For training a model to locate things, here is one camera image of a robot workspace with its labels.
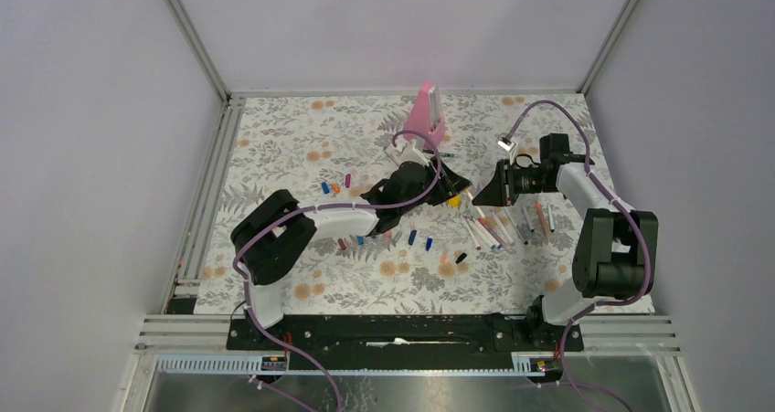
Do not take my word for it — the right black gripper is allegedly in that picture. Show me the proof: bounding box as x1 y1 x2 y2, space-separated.
472 159 554 207

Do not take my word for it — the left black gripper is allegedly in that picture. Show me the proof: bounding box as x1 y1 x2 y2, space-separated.
399 156 470 216

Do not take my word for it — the orange brown marker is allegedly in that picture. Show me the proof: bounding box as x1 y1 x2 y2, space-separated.
534 201 551 238

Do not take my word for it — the dark blue capped marker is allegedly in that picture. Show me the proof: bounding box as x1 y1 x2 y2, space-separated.
504 208 529 246

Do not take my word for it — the grey white marker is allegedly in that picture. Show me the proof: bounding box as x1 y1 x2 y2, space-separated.
491 211 515 246

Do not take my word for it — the purple capped white marker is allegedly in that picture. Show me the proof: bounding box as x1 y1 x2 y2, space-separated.
476 218 503 249

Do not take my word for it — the red brown capped marker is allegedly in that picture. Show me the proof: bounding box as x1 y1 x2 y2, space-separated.
462 217 482 250

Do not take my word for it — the pink translucent marker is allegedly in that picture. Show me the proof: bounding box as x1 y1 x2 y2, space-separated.
478 217 508 248

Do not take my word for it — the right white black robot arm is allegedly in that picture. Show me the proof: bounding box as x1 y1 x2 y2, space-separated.
472 133 658 350

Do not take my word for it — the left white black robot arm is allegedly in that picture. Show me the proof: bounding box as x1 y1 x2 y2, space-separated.
230 148 471 349

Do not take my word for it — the pink metronome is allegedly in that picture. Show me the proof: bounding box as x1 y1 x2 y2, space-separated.
404 81 447 147

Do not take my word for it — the floral table mat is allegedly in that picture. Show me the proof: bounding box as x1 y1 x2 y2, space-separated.
195 94 610 314

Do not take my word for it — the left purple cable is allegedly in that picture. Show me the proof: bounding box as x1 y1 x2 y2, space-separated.
232 131 443 412

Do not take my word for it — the purple cable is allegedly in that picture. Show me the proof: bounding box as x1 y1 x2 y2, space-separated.
502 100 655 398
232 131 443 412

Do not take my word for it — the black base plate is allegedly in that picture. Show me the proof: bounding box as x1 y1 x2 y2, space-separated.
226 313 584 372

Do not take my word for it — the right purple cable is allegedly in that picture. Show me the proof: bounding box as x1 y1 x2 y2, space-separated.
502 100 655 398

